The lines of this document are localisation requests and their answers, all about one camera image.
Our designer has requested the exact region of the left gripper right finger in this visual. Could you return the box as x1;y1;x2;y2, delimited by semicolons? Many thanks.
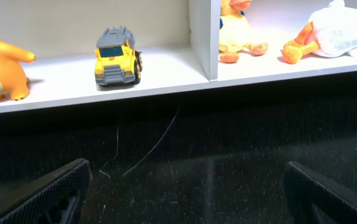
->
283;161;357;224

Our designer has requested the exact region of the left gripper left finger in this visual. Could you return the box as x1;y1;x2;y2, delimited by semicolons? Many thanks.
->
0;157;93;224

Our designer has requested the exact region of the grey and yellow toy truck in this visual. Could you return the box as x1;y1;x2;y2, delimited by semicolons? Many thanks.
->
94;26;144;87

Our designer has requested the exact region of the white plush duck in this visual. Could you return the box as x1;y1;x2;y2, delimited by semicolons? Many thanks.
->
281;0;357;65

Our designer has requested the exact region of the white shelf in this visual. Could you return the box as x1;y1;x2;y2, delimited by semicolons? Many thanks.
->
0;0;357;117

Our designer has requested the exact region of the yellow plush duck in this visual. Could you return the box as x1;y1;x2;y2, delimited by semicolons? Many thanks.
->
218;0;269;64

